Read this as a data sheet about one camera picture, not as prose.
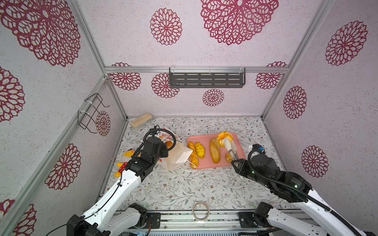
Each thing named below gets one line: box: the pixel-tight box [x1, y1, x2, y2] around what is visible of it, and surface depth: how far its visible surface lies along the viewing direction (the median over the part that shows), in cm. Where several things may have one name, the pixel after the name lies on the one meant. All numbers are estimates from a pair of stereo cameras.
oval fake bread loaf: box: [209, 137, 221, 164], surface depth 96 cm
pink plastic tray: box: [187, 132, 247, 170], surface depth 97 cm
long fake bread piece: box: [188, 141, 199, 170], surface depth 97 cm
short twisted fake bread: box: [194, 141, 206, 159], surface depth 99 cm
